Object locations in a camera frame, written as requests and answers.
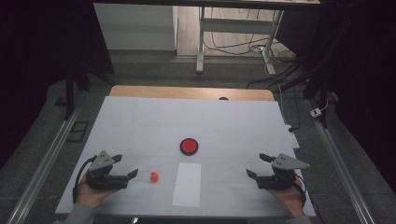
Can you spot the small white adapter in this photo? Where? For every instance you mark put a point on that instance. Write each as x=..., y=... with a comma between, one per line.
x=316, y=112

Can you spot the orange plastic bead piece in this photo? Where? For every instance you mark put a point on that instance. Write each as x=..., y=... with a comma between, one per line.
x=154, y=177

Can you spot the small white paper sheet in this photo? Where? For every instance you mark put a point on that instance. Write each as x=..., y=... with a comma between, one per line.
x=186, y=186

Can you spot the black floor socket plate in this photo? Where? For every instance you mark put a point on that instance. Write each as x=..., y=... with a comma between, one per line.
x=77, y=132

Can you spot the aluminium floor rail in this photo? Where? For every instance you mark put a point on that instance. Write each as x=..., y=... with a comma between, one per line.
x=46, y=161
x=339, y=161

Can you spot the white cabinet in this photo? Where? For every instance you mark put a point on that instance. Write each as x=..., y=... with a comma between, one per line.
x=137, y=28

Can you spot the white desk frame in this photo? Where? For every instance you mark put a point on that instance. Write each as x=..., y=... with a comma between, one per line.
x=200, y=40

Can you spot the red round disc black rim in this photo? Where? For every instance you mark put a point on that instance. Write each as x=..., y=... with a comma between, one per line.
x=189, y=146

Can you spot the large white table sheet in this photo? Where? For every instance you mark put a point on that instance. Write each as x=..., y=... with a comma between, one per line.
x=186, y=118

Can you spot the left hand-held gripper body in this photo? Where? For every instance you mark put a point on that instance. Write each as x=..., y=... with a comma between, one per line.
x=106, y=182

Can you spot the person's right hand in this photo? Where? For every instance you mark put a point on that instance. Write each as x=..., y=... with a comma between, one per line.
x=292, y=200

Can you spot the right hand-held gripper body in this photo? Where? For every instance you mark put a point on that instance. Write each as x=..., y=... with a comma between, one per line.
x=277, y=182

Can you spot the person's left hand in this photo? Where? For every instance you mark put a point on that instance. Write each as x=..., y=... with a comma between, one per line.
x=88, y=196

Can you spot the white power strip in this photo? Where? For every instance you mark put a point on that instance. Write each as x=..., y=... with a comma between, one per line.
x=293, y=138

